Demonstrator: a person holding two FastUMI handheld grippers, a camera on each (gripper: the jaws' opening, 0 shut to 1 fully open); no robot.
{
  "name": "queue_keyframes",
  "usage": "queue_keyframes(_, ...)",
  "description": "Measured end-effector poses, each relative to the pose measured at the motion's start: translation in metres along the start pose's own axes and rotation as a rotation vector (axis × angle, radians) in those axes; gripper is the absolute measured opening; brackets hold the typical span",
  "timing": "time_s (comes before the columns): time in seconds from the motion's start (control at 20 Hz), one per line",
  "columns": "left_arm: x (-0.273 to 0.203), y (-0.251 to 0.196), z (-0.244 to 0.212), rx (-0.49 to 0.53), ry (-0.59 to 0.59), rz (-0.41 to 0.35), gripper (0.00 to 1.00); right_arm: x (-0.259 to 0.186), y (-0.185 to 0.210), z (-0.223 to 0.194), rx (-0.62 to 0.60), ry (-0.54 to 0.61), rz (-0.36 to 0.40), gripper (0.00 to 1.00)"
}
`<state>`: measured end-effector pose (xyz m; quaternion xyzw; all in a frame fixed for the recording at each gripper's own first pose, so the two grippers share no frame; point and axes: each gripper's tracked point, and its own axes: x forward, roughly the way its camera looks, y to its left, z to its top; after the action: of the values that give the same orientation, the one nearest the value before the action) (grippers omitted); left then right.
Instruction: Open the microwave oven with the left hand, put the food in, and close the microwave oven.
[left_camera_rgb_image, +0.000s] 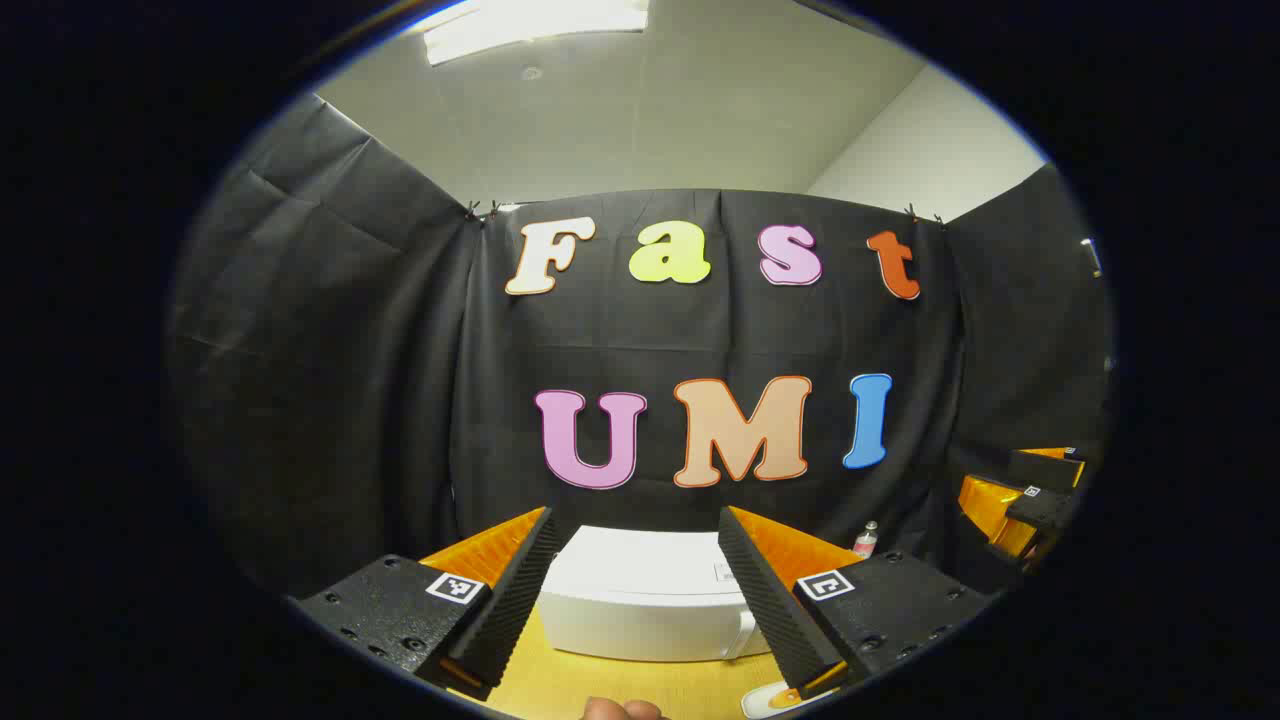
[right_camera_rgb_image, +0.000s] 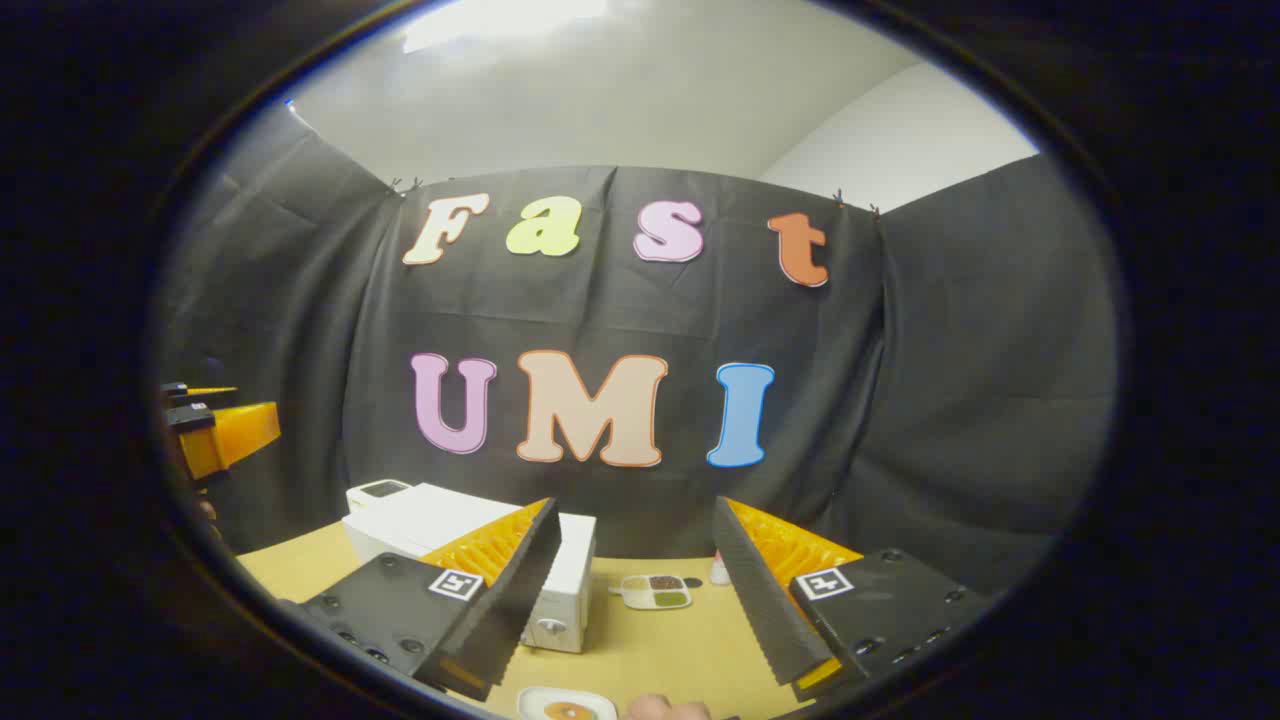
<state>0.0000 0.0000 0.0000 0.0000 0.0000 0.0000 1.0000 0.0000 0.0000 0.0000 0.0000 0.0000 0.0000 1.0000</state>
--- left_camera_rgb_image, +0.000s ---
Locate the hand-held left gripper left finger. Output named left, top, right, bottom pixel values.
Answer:
left=290, top=506, right=561, bottom=701

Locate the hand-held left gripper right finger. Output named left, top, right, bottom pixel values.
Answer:
left=718, top=505, right=991, bottom=701

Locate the white square plate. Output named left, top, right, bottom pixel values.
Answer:
left=741, top=681, right=803, bottom=720

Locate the white microwave oven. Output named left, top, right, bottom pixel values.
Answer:
left=536, top=525, right=773, bottom=664

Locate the black backdrop cloth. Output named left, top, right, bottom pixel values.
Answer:
left=168, top=92, right=1116, bottom=599

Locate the ceiling light panel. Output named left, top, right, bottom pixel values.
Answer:
left=422, top=0, right=651, bottom=67

